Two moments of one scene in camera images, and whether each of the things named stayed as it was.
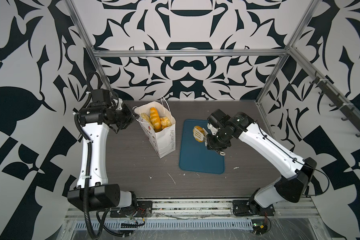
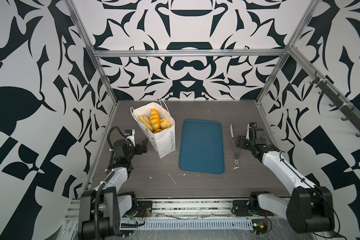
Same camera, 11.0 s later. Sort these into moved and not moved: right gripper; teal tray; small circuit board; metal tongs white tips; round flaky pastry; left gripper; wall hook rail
Moved: left gripper; metal tongs white tips; right gripper
Not moved: round flaky pastry; small circuit board; wall hook rail; teal tray
